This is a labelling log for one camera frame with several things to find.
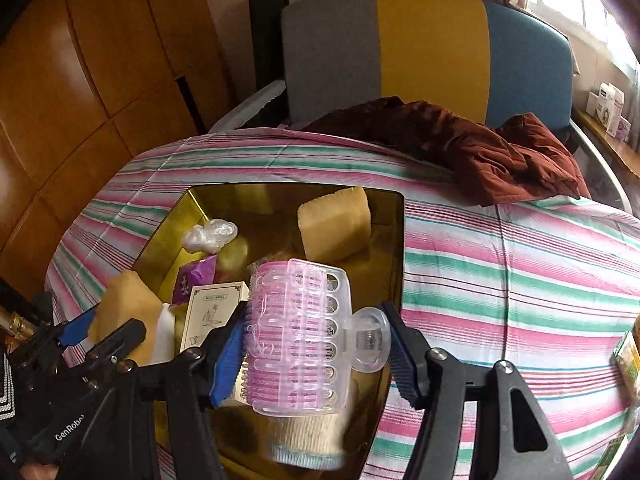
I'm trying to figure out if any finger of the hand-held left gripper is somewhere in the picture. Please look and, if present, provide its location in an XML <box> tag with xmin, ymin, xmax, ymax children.
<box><xmin>60</xmin><ymin>317</ymin><xmax>148</xmax><ymax>378</ymax></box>
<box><xmin>27</xmin><ymin>305</ymin><xmax>101</xmax><ymax>361</ymax></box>

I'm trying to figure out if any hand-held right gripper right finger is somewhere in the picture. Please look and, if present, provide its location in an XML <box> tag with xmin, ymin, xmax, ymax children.
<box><xmin>377</xmin><ymin>301</ymin><xmax>573</xmax><ymax>480</ymax></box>

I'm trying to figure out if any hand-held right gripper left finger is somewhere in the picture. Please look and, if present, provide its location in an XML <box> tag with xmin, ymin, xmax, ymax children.
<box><xmin>115</xmin><ymin>304</ymin><xmax>250</xmax><ymax>480</ymax></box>

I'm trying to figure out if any small yellow sponge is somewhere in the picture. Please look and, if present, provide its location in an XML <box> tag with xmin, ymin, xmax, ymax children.
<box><xmin>87</xmin><ymin>270</ymin><xmax>163</xmax><ymax>366</ymax></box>

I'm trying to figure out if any pink hair roller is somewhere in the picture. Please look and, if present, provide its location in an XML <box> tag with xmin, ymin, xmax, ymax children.
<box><xmin>245</xmin><ymin>258</ymin><xmax>392</xmax><ymax>416</ymax></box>

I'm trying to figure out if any purple snack packet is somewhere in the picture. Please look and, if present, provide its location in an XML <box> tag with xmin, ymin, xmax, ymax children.
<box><xmin>172</xmin><ymin>255</ymin><xmax>218</xmax><ymax>306</ymax></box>

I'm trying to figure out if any beige sock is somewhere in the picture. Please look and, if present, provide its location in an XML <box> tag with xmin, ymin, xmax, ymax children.
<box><xmin>220</xmin><ymin>375</ymin><xmax>358</xmax><ymax>471</ymax></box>

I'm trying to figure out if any white plastic bag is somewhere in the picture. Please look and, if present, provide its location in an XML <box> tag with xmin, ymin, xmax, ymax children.
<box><xmin>181</xmin><ymin>218</ymin><xmax>238</xmax><ymax>254</ymax></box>

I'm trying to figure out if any large yellow sponge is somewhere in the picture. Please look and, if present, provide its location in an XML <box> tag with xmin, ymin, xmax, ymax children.
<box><xmin>297</xmin><ymin>186</ymin><xmax>372</xmax><ymax>261</ymax></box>

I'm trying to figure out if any gold box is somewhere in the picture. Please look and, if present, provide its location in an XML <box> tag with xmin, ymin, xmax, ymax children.
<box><xmin>131</xmin><ymin>183</ymin><xmax>406</xmax><ymax>471</ymax></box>

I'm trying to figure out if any white plastic item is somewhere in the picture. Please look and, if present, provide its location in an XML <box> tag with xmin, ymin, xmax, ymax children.
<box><xmin>150</xmin><ymin>302</ymin><xmax>193</xmax><ymax>366</ymax></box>

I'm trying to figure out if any small white drawing box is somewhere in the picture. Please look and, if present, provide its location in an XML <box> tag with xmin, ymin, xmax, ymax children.
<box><xmin>180</xmin><ymin>282</ymin><xmax>251</xmax><ymax>356</ymax></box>

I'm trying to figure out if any striped tablecloth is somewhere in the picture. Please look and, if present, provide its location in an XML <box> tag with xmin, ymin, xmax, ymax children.
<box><xmin>45</xmin><ymin>127</ymin><xmax>640</xmax><ymax>480</ymax></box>

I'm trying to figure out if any brown jacket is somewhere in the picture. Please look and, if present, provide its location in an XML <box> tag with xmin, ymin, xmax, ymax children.
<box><xmin>300</xmin><ymin>96</ymin><xmax>591</xmax><ymax>207</ymax></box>

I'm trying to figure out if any rice cracker packet green label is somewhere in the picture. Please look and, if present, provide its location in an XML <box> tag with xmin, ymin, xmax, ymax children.
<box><xmin>612</xmin><ymin>312</ymin><xmax>640</xmax><ymax>396</ymax></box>

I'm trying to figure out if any wooden cabinet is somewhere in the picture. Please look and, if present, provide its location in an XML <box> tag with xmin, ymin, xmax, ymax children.
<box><xmin>0</xmin><ymin>0</ymin><xmax>236</xmax><ymax>301</ymax></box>

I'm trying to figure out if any wooden shelf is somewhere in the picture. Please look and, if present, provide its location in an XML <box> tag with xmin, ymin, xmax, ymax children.
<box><xmin>570</xmin><ymin>105</ymin><xmax>640</xmax><ymax>181</ymax></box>

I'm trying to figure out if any grey yellow blue chair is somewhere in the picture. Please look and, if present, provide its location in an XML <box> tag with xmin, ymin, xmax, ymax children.
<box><xmin>207</xmin><ymin>0</ymin><xmax>631</xmax><ymax>211</ymax></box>

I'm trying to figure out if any purple carton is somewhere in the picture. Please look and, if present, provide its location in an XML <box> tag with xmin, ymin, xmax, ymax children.
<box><xmin>605</xmin><ymin>115</ymin><xmax>633</xmax><ymax>141</ymax></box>

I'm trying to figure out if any white carton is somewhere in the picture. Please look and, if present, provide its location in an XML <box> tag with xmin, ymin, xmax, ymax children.
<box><xmin>585</xmin><ymin>82</ymin><xmax>626</xmax><ymax>126</ymax></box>

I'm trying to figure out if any window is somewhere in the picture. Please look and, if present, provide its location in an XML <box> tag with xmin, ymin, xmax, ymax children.
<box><xmin>525</xmin><ymin>0</ymin><xmax>640</xmax><ymax>71</ymax></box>

